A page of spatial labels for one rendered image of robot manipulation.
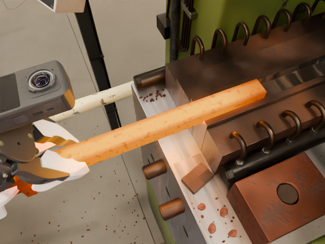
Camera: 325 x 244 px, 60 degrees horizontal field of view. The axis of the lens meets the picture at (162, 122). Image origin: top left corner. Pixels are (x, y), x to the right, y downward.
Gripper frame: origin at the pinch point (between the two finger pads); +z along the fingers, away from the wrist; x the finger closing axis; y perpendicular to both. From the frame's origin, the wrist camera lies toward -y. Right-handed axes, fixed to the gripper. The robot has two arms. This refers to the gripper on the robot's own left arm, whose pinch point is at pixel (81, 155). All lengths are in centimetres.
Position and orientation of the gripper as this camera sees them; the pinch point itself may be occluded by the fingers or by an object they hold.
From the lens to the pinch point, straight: 40.4
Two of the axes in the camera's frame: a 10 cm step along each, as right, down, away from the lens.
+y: -8.0, 5.5, 2.4
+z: 4.5, 2.8, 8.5
